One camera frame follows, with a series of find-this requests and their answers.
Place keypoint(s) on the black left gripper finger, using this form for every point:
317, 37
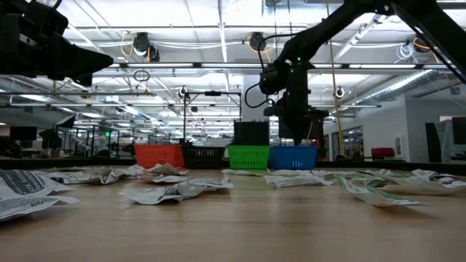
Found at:
84, 81
80, 62

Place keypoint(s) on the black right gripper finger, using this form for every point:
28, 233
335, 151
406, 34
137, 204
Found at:
304, 131
293, 132

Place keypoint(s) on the plain white packet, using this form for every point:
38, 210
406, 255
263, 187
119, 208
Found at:
295, 181

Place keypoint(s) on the black-print white packet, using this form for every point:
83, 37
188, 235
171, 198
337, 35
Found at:
149, 196
22, 207
167, 179
431, 175
455, 182
165, 170
83, 178
207, 185
25, 183
127, 171

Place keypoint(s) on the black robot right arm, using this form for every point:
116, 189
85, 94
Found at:
320, 32

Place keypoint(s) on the black monitor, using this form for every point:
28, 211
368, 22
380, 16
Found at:
23, 133
459, 130
317, 127

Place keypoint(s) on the blue plastic basket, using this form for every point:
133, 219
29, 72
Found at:
293, 157

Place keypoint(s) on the black ribbed box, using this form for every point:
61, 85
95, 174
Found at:
251, 132

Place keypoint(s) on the white square column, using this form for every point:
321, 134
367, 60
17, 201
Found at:
253, 114

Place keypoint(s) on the green plastic basket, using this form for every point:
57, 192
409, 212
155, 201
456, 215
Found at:
248, 157

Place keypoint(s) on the long ceiling light bar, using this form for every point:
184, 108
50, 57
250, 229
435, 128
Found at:
164, 65

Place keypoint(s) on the red bin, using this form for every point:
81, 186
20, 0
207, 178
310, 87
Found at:
383, 152

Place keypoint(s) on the black plastic basket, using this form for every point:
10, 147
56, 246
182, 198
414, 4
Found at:
204, 158

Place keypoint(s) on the orange plastic basket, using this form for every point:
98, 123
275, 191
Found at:
158, 156

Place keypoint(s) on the black upright panel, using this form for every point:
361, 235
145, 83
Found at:
432, 142

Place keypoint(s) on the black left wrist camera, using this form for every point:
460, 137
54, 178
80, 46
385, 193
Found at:
40, 16

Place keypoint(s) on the black metal rig frame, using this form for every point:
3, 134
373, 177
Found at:
213, 93

